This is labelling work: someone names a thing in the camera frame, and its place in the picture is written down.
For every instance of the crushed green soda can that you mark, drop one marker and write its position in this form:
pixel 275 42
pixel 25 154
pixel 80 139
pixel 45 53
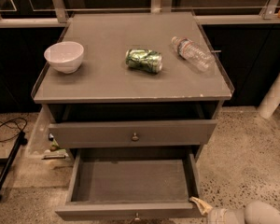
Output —
pixel 144 59

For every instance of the clear plastic bin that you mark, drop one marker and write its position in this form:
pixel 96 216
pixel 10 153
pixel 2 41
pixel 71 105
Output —
pixel 41 143

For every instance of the white ceramic bowl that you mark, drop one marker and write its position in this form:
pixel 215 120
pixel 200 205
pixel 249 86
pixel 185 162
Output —
pixel 65 57

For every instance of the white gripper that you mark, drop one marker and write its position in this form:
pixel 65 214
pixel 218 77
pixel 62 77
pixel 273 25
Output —
pixel 216 216

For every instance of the grey drawer cabinet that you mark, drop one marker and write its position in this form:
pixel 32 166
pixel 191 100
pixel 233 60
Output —
pixel 105 89

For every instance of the clear plastic water bottle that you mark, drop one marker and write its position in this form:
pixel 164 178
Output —
pixel 193 53

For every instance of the grey top drawer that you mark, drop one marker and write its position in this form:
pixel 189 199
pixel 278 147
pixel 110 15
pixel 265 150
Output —
pixel 133 133

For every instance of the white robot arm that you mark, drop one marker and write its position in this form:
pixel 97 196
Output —
pixel 256 212

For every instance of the grey drawer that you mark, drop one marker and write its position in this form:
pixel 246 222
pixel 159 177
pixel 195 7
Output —
pixel 133 133
pixel 132 183

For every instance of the black metal floor bar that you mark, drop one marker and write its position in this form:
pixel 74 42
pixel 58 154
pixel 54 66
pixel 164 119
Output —
pixel 7 162

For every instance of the white cylindrical post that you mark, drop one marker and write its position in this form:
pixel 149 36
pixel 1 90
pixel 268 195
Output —
pixel 271 100

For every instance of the metal railing frame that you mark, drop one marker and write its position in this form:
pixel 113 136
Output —
pixel 45 13

